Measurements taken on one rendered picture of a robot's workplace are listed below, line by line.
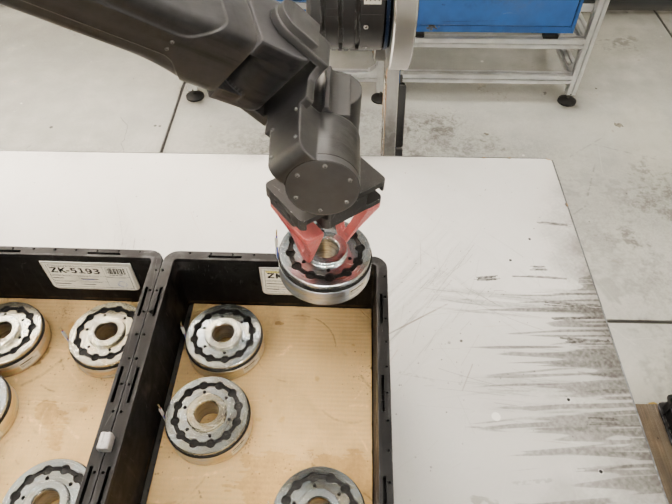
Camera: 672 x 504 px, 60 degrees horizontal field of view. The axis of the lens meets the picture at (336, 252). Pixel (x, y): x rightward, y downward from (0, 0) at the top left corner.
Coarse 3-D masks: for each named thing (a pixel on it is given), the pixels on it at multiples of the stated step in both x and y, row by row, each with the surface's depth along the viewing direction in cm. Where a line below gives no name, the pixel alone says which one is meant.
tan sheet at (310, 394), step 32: (192, 320) 83; (288, 320) 83; (320, 320) 83; (352, 320) 83; (288, 352) 79; (320, 352) 79; (352, 352) 79; (256, 384) 76; (288, 384) 76; (320, 384) 76; (352, 384) 76; (256, 416) 73; (288, 416) 73; (320, 416) 73; (352, 416) 73; (160, 448) 71; (256, 448) 71; (288, 448) 71; (320, 448) 71; (352, 448) 71; (160, 480) 68; (192, 480) 68; (224, 480) 68; (256, 480) 68; (352, 480) 68
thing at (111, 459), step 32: (192, 256) 78; (224, 256) 78; (256, 256) 78; (160, 288) 74; (384, 288) 74; (384, 320) 71; (384, 352) 68; (128, 384) 66; (384, 384) 65; (128, 416) 63; (384, 416) 63; (384, 448) 60; (384, 480) 60
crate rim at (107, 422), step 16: (0, 256) 78; (16, 256) 78; (32, 256) 78; (48, 256) 78; (64, 256) 78; (80, 256) 78; (96, 256) 78; (112, 256) 78; (128, 256) 78; (144, 256) 78; (160, 256) 78; (144, 288) 74; (144, 304) 72; (144, 320) 71; (128, 336) 69; (128, 352) 68; (128, 368) 67; (112, 384) 65; (112, 416) 63; (96, 464) 59; (96, 480) 58; (80, 496) 57
